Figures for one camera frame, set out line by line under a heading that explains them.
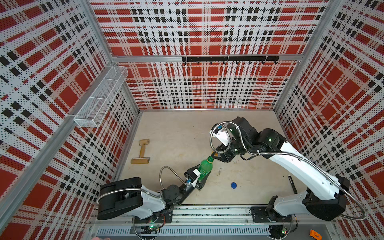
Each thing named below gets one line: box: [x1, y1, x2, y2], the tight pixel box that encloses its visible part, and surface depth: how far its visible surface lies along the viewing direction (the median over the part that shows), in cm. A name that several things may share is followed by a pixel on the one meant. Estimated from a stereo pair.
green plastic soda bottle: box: [198, 155, 214, 182], surface depth 67 cm
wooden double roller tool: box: [130, 138, 150, 165], surface depth 98 cm
